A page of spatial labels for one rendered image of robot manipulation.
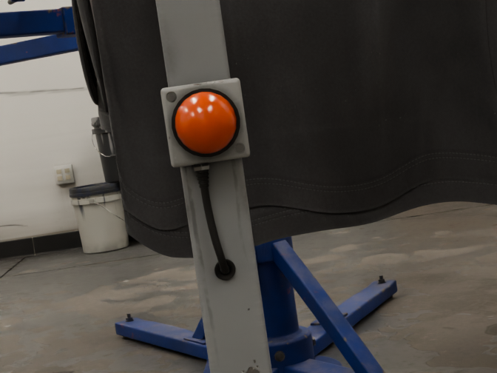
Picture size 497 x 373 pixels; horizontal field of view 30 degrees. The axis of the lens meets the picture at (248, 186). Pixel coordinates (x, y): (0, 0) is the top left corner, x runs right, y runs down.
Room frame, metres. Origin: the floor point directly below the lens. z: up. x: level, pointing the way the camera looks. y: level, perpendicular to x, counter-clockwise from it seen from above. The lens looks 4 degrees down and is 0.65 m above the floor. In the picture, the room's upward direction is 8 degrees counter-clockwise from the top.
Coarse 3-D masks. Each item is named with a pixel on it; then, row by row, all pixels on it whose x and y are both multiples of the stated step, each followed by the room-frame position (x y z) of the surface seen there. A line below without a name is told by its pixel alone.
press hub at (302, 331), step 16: (288, 240) 2.20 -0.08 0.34; (272, 256) 2.16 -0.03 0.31; (272, 272) 2.17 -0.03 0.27; (272, 288) 2.17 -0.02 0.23; (288, 288) 2.20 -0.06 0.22; (272, 304) 2.17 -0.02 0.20; (288, 304) 2.19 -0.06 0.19; (272, 320) 2.17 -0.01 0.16; (288, 320) 2.18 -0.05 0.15; (272, 336) 2.17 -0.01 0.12; (288, 336) 2.18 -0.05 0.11; (304, 336) 2.18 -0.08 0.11; (272, 352) 2.14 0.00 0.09; (288, 352) 2.15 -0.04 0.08; (304, 352) 2.17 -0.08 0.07
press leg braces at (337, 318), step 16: (256, 256) 2.16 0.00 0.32; (288, 256) 2.13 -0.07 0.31; (288, 272) 2.12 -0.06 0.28; (304, 272) 2.10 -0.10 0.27; (304, 288) 2.07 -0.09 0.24; (320, 288) 2.08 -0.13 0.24; (320, 304) 2.04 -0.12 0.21; (320, 320) 2.04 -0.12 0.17; (336, 320) 2.01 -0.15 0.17; (192, 336) 2.54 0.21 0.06; (336, 336) 2.00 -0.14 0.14; (352, 336) 1.98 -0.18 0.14; (352, 352) 1.95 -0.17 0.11; (368, 352) 1.96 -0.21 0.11; (208, 368) 1.95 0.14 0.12; (352, 368) 1.96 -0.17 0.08; (368, 368) 1.92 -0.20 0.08
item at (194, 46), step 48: (192, 0) 0.59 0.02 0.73; (192, 48) 0.59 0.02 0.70; (240, 96) 0.58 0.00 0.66; (240, 144) 0.58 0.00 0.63; (192, 192) 0.59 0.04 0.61; (240, 192) 0.59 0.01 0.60; (192, 240) 0.59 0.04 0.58; (240, 240) 0.59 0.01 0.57; (240, 288) 0.59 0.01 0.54; (240, 336) 0.59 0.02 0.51
